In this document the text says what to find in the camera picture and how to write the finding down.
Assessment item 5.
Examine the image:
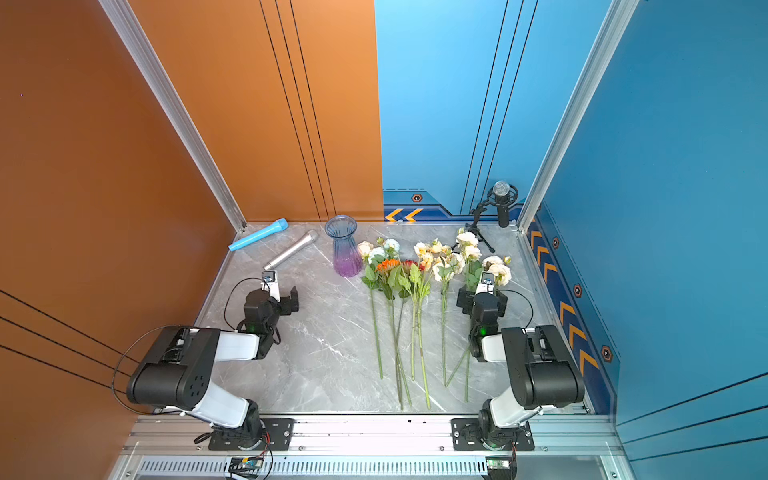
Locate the silver microphone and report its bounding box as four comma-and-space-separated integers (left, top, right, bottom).
263, 229, 319, 271

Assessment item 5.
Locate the left aluminium corner post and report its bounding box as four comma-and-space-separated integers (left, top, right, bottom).
99, 0, 247, 233

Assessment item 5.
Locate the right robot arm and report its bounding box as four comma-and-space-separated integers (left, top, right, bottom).
451, 288, 586, 451

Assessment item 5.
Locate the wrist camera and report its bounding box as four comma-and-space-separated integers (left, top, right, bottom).
261, 270, 281, 302
475, 271, 496, 294

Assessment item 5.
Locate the orange flower stem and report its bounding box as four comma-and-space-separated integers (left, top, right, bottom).
376, 259, 404, 409

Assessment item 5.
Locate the right green circuit board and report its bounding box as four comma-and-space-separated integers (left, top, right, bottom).
482, 456, 518, 480

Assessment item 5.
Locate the left green circuit board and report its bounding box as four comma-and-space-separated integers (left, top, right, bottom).
227, 456, 266, 479

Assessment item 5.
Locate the green circuit board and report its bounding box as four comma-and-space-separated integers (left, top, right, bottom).
482, 456, 518, 480
227, 456, 266, 479

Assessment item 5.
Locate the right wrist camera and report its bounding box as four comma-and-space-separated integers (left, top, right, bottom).
475, 271, 496, 294

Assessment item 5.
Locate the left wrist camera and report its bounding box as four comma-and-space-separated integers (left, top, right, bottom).
261, 270, 281, 302

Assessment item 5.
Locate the aluminium corner post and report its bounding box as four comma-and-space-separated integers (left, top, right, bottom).
99, 0, 247, 233
517, 0, 639, 233

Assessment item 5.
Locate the purple glass vase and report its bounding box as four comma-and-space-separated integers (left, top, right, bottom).
324, 215, 363, 278

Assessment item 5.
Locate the blue microphone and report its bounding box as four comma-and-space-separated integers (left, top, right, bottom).
228, 218, 288, 252

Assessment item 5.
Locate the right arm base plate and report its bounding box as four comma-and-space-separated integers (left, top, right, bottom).
451, 418, 535, 452

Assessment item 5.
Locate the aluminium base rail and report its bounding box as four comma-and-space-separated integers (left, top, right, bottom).
109, 414, 634, 479

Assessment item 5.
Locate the right aluminium corner post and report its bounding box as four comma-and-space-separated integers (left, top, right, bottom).
517, 0, 639, 233

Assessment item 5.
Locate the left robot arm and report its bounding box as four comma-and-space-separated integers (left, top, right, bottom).
126, 288, 300, 452

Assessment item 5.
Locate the peach poppy flower stem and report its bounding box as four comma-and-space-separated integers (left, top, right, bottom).
407, 241, 443, 410

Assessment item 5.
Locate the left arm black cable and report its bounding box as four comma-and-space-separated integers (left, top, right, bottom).
111, 277, 265, 416

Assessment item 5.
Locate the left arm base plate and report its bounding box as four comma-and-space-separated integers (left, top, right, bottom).
208, 417, 295, 452

